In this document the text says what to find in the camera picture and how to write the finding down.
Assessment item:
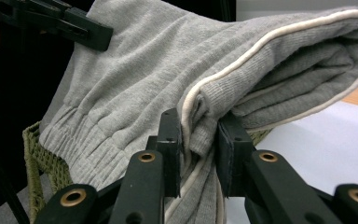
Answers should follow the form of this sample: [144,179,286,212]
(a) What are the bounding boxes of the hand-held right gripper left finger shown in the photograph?
[109,107,183,224]

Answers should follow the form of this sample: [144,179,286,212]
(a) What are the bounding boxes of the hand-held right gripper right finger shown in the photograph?
[214,111,344,224]

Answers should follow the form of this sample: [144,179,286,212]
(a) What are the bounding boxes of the grey pants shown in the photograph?
[38,0,358,224]

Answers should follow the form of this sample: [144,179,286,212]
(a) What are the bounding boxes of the green woven basket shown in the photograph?
[21,120,273,224]

